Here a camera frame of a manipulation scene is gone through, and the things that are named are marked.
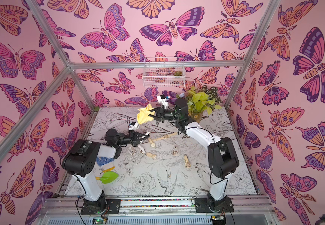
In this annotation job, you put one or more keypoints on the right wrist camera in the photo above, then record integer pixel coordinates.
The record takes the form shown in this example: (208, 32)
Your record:
(163, 100)

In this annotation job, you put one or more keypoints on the yellow cleaning cloth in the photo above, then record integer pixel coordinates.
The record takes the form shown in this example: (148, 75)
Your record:
(145, 114)

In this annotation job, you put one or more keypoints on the green yellow toy shovel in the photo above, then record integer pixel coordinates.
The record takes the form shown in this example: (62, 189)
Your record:
(107, 176)

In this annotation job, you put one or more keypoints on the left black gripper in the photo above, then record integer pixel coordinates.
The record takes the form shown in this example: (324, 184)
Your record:
(133, 138)

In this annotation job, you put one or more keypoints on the white wire basket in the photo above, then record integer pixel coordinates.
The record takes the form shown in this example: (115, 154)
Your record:
(164, 72)

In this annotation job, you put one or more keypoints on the potted green leafy plant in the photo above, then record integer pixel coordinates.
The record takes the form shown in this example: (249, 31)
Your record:
(202, 100)

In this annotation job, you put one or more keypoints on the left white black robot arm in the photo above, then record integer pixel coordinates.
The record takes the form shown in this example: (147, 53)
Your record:
(81, 160)

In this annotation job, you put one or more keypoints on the white strap watch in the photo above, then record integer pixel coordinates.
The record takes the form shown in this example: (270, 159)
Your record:
(175, 151)

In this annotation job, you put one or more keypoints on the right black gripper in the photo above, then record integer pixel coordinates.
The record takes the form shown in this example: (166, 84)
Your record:
(159, 114)

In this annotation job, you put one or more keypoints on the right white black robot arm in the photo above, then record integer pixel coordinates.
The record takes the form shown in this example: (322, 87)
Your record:
(222, 157)

